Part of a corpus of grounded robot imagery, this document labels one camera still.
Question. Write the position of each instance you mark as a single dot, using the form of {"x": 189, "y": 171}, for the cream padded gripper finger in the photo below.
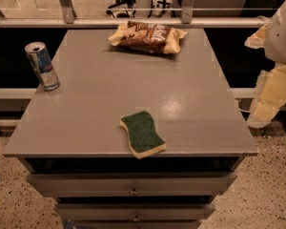
{"x": 270, "y": 96}
{"x": 257, "y": 39}

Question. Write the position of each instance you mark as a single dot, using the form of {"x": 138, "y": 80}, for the green and yellow sponge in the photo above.
{"x": 142, "y": 136}

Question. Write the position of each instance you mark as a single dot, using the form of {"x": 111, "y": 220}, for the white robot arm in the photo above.
{"x": 275, "y": 39}

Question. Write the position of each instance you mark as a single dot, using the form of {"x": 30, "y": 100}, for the brown chip bag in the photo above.
{"x": 146, "y": 37}

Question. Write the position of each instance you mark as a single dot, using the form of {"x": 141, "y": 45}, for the black office chair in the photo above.
{"x": 125, "y": 14}

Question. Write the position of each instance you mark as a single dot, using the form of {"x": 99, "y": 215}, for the grey drawer cabinet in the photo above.
{"x": 75, "y": 129}

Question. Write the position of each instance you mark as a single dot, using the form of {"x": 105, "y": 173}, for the upper grey drawer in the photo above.
{"x": 131, "y": 185}

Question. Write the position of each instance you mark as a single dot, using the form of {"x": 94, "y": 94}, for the grey drawer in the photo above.
{"x": 131, "y": 185}
{"x": 134, "y": 212}

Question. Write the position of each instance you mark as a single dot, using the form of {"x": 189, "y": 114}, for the blue silver energy drink can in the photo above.
{"x": 40, "y": 60}

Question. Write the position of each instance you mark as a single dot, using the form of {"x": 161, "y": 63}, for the lower grey drawer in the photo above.
{"x": 134, "y": 212}

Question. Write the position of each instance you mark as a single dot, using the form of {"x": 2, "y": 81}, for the metal railing frame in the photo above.
{"x": 85, "y": 14}

